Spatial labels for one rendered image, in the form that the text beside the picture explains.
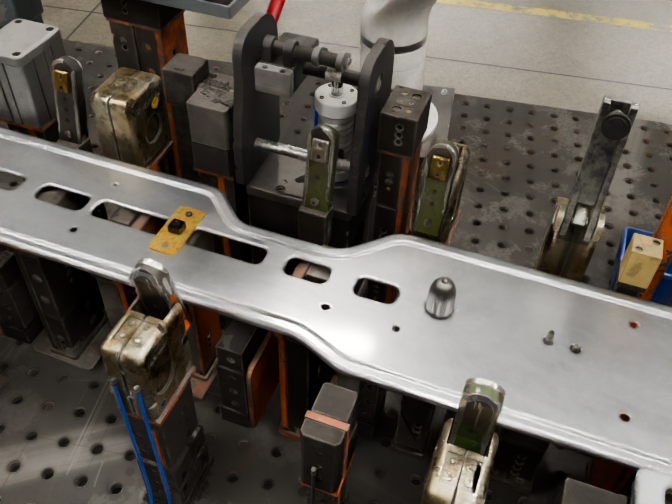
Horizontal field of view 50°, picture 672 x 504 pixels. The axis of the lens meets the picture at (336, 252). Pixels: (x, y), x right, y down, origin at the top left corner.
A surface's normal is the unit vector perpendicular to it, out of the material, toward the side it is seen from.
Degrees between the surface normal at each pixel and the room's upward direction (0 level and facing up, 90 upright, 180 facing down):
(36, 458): 0
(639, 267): 90
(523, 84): 0
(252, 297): 0
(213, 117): 90
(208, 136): 90
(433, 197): 78
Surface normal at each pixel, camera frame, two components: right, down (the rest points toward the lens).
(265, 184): 0.04, -0.70
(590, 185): -0.34, 0.55
